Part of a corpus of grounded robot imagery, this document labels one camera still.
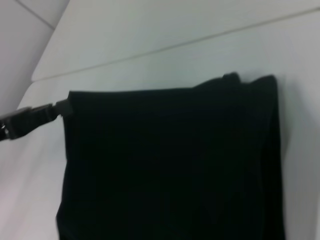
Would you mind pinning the black shirt with FREE print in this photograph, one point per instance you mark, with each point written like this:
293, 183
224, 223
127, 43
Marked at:
175, 162

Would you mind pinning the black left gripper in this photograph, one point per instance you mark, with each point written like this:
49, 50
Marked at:
15, 123

